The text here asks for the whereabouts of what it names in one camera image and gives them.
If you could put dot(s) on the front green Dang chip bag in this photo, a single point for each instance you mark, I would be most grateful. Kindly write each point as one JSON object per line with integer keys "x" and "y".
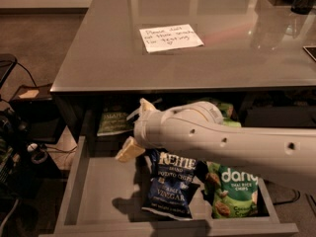
{"x": 232, "y": 194}

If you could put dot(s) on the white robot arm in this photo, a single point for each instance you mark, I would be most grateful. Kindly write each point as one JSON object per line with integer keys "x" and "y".
{"x": 281, "y": 155}

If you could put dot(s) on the green jalapeno chip bag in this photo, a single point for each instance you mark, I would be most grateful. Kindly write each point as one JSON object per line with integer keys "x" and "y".
{"x": 113, "y": 122}

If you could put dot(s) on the middle green Dang chip bag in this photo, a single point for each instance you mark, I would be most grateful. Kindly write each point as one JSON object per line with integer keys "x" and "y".
{"x": 232, "y": 123}

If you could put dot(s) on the dark side table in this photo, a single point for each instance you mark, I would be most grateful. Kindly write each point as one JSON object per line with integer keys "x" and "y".
{"x": 36, "y": 106}

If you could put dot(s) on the green dang chip bag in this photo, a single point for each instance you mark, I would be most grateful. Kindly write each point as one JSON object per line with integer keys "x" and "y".
{"x": 232, "y": 123}
{"x": 219, "y": 108}
{"x": 232, "y": 194}

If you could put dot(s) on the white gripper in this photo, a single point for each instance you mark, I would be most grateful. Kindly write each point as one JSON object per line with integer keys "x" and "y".
{"x": 147, "y": 129}

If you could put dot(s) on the grey counter cabinet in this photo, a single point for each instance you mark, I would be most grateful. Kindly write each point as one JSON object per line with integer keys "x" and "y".
{"x": 246, "y": 44}

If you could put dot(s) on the open grey drawer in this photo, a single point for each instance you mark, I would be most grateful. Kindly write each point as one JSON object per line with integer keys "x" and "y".
{"x": 103, "y": 198}

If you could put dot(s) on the black equipment with cables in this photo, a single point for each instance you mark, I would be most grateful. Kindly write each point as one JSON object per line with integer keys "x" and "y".
{"x": 21, "y": 164}

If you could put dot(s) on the white handwritten paper note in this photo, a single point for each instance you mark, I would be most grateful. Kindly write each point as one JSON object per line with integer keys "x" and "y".
{"x": 169, "y": 38}

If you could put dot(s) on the rear green Dang chip bag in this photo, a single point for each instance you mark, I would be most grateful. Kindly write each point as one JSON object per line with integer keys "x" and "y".
{"x": 219, "y": 108}

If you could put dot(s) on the rear blue Kettle chip bag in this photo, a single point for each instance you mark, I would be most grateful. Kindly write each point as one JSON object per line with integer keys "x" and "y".
{"x": 134, "y": 115}

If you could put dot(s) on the front blue Kettle chip bag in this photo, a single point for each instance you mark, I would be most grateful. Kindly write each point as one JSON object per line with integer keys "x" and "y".
{"x": 171, "y": 186}

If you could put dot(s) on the blue kettle chip bag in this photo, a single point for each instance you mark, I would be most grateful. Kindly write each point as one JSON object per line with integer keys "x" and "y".
{"x": 171, "y": 186}
{"x": 134, "y": 115}

